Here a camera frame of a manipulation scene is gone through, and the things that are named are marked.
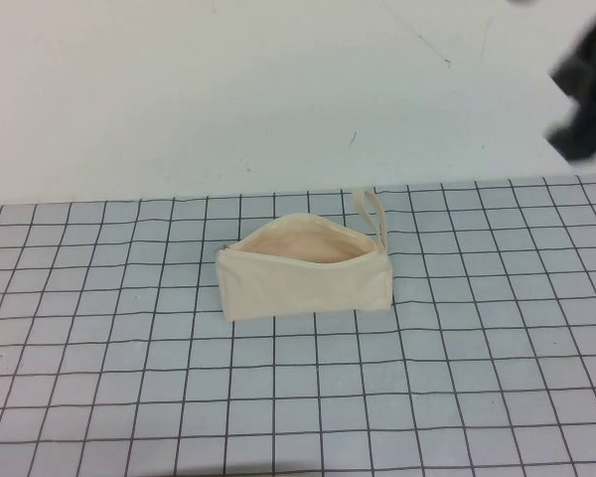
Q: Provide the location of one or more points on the grey grid-patterned tablecloth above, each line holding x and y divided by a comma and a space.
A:
129, 377

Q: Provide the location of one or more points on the cream canvas pencil case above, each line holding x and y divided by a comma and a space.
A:
298, 288

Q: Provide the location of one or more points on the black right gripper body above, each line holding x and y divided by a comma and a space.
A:
588, 124

